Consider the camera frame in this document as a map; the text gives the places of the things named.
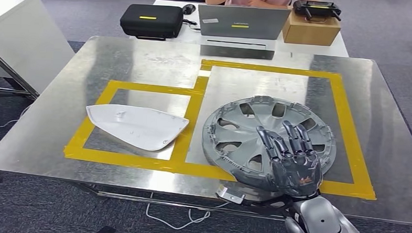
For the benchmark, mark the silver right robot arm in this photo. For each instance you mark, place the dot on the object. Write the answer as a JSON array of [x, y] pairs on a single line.
[[319, 218]]

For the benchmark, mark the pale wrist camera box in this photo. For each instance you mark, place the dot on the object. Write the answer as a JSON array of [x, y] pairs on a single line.
[[232, 197]]

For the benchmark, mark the black robot foot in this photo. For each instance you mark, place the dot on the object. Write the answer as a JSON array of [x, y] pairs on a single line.
[[104, 232]]

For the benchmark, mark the cardboard box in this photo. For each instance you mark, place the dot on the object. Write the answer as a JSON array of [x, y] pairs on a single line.
[[310, 31]]

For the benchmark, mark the black computer mouse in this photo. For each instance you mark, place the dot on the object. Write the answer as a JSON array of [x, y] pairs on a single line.
[[189, 9]]

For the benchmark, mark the black zip case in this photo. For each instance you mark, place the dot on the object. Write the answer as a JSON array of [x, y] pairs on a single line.
[[151, 23]]

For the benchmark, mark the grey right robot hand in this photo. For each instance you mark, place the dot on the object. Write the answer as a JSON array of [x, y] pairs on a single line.
[[293, 175]]

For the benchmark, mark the black camera bracket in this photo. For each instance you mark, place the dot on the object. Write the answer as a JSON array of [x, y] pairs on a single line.
[[268, 206]]

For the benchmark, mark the steel workbench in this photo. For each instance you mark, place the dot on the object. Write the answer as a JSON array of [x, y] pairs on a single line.
[[142, 57]]

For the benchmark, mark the white mirror cover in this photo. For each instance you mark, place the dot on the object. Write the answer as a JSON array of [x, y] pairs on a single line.
[[136, 126]]

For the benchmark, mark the grey laptop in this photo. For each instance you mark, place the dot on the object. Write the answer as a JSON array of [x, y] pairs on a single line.
[[243, 21]]

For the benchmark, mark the black remote controller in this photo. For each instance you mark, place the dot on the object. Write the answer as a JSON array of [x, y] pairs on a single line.
[[316, 9]]

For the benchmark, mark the silver plastic wheel cover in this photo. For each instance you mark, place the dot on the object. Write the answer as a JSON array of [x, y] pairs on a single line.
[[246, 138]]

